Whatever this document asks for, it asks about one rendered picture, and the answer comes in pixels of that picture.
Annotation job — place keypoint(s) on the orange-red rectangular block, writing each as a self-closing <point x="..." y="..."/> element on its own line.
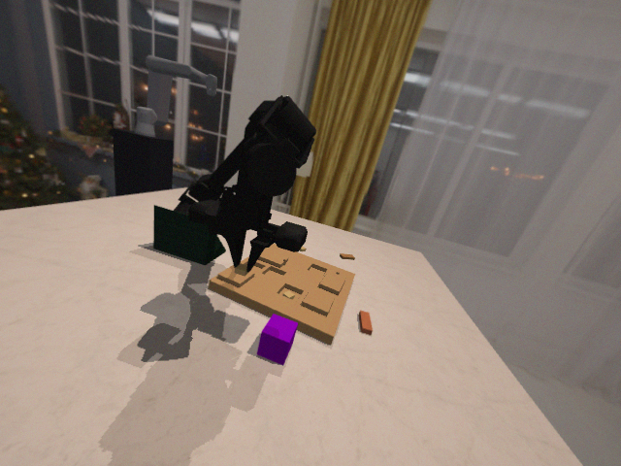
<point x="365" y="322"/>

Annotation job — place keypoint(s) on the purple cube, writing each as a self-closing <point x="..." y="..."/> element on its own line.
<point x="277" y="338"/>

